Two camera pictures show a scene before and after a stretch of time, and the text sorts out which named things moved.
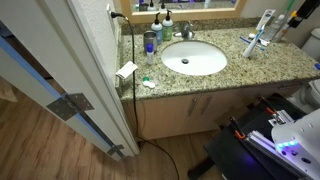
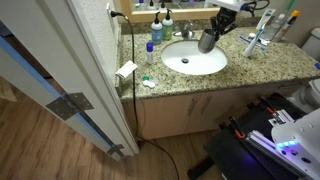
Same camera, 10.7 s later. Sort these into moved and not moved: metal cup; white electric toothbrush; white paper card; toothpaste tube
Moved: metal cup
Not moved: toothpaste tube; white paper card; white electric toothbrush
